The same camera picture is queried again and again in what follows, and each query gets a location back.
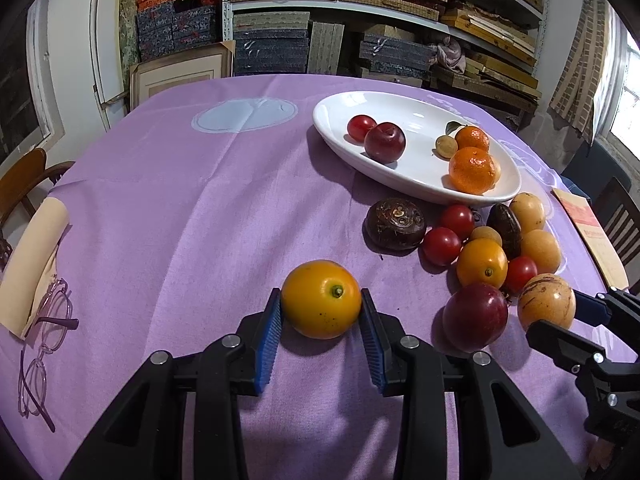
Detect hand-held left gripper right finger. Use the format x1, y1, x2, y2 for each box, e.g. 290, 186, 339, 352
360, 287, 583, 480

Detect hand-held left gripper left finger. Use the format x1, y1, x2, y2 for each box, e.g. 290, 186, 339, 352
60, 287, 283, 480

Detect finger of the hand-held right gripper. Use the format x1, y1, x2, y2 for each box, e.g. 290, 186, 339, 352
572, 287, 640, 356
526, 321, 608, 376

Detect striped pepino melon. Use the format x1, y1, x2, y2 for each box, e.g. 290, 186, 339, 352
517, 273, 577, 332

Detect yellow-orange tomato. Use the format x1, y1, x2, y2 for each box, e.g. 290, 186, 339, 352
280, 259, 363, 340
456, 238, 509, 289

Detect yellow plum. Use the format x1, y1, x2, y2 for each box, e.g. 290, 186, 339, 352
509, 192, 547, 233
520, 229, 562, 274

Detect red cherry tomato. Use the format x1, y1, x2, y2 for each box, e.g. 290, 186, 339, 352
422, 227, 462, 266
440, 203, 476, 240
502, 255, 539, 297
348, 114, 378, 142

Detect dark red plum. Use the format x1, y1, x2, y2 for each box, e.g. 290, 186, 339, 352
442, 281, 509, 353
363, 122, 407, 164

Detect dark brown mangosteen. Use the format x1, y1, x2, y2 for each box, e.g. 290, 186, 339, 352
364, 198, 427, 252

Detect plain orange mandarin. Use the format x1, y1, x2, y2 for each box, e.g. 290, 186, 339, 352
448, 147, 502, 195

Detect orange mandarin with leaves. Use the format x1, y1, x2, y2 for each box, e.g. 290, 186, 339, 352
445, 121, 491, 153

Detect white oval plate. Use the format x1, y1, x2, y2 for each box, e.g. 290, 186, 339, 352
312, 91, 522, 206

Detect person's right hand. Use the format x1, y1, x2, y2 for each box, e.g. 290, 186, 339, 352
587, 440, 618, 473

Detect tan exercise notebook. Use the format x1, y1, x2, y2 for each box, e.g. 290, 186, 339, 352
550, 187, 631, 291

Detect dark slatted chair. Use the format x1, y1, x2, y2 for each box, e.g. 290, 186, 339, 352
590, 176, 640, 271

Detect dark purple passionfruit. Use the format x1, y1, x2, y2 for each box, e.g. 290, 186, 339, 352
486, 203, 523, 260

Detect purple printed tablecloth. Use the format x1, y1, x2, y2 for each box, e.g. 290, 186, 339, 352
0, 74, 640, 480

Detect purple-framed eyeglasses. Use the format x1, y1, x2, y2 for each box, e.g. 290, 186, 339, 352
17, 277, 80, 433

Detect bright window by curtain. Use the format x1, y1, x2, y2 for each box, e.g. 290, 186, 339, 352
597, 10, 640, 161

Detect brick-pattern curtain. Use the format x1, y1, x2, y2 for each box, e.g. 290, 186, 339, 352
547, 0, 613, 146

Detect rolled beige paper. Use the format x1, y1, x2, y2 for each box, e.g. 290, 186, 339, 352
0, 196, 71, 338

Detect pile of yellow flat boxes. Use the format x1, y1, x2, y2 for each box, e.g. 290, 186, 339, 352
430, 2, 543, 111

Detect pink crumpled cloth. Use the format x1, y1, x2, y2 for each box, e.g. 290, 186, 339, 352
436, 37, 468, 75

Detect stack of dark grey boxes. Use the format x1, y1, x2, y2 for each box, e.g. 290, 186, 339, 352
357, 32, 438, 78

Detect stack of dark blue boxes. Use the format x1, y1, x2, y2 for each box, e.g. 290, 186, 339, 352
232, 12, 311, 76

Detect brown wooden chair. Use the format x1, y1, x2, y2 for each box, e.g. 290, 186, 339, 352
0, 147, 76, 241

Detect grey upright boxes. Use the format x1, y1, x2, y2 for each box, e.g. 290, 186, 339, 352
307, 20, 346, 75

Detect white metal shelf rack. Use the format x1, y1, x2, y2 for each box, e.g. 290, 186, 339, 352
220, 0, 551, 111

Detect stack of blue floral boxes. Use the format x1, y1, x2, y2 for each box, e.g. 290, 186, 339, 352
136, 2, 221, 61

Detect leaning white board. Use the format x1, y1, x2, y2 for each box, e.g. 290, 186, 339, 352
89, 0, 132, 111

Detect marbled grey-green panel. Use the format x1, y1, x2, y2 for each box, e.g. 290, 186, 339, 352
117, 0, 141, 68

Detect white-framed window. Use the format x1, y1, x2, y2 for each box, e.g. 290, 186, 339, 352
0, 0, 66, 166

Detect leaning picture frame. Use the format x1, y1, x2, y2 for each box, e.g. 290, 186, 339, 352
129, 40, 236, 111

